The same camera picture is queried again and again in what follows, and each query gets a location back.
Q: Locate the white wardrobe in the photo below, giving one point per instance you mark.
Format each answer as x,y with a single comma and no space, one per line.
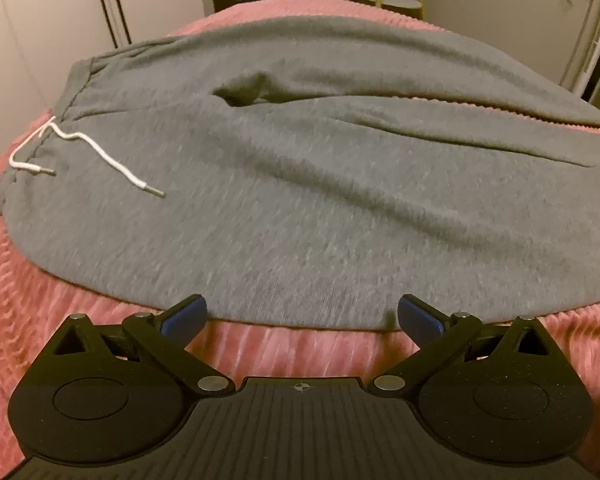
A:
55,20

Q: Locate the long white shelf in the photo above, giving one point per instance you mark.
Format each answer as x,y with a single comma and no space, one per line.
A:
592,35

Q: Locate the grey sweat pants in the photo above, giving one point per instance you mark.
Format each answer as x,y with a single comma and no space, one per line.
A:
280,185

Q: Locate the pink ribbed blanket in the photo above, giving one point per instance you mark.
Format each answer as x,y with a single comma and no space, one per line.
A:
305,352

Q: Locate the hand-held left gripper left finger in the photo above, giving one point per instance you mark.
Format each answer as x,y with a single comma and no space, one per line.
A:
185,316

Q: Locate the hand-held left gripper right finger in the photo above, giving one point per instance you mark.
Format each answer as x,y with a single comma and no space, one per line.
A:
420,317

